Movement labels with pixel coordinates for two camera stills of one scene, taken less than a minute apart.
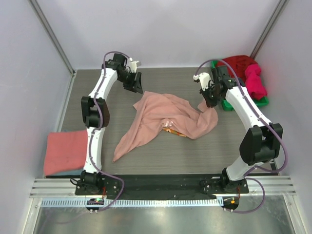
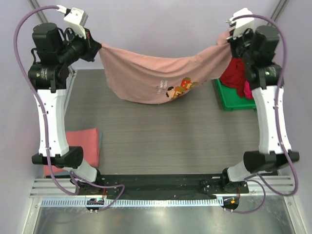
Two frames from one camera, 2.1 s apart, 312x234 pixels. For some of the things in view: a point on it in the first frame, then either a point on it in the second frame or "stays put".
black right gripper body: x=210 y=95 to x=236 y=48
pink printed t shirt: x=172 y=112 to x=135 y=81
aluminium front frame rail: x=273 y=185 stays put
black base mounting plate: x=160 y=185 stays put
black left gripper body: x=128 y=82 to x=85 y=52
